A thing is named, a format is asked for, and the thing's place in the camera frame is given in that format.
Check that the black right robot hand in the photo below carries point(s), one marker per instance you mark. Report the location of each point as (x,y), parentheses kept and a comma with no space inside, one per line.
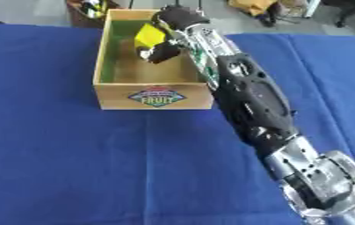
(178,17)

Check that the yellow block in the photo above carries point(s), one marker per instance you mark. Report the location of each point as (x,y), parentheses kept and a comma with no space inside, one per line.
(150,37)

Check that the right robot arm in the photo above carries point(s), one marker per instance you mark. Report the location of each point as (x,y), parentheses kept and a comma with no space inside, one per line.
(252,99)

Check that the tan cardboard box green inside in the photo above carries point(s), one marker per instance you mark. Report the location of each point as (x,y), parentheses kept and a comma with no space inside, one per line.
(152,88)

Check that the yellow bag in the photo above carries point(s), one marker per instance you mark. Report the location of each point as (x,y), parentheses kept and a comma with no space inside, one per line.
(255,7)

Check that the brown bag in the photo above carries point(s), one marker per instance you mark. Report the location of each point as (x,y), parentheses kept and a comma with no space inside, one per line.
(88,13)

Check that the black chair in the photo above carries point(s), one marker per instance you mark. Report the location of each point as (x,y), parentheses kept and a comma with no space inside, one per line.
(352,10)

